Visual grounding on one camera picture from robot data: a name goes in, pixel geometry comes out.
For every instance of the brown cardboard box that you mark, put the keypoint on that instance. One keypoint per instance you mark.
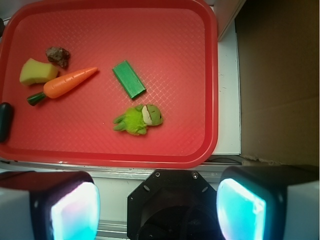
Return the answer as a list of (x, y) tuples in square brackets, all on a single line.
[(279, 74)]

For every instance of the green plush frog toy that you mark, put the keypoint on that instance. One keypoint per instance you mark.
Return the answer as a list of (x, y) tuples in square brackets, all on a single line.
[(136, 120)]

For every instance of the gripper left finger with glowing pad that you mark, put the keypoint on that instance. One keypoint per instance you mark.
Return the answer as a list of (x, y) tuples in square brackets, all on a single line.
[(51, 205)]

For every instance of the green rectangular block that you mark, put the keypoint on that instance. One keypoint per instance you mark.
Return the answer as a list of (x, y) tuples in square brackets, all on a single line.
[(129, 80)]

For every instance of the yellow sponge piece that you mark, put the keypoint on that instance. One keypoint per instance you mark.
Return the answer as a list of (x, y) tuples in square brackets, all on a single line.
[(36, 72)]

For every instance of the red plastic tray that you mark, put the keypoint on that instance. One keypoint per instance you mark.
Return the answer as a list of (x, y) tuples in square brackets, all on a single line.
[(170, 44)]

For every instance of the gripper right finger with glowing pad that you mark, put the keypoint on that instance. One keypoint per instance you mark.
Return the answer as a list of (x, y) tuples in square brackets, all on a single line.
[(269, 202)]

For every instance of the black oval object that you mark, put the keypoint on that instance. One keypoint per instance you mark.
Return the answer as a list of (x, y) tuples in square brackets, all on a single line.
[(6, 118)]

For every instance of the orange toy carrot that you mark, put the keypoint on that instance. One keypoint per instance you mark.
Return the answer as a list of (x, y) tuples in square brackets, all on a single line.
[(61, 85)]

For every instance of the brown rock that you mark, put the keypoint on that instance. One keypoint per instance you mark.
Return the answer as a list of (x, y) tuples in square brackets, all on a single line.
[(58, 55)]

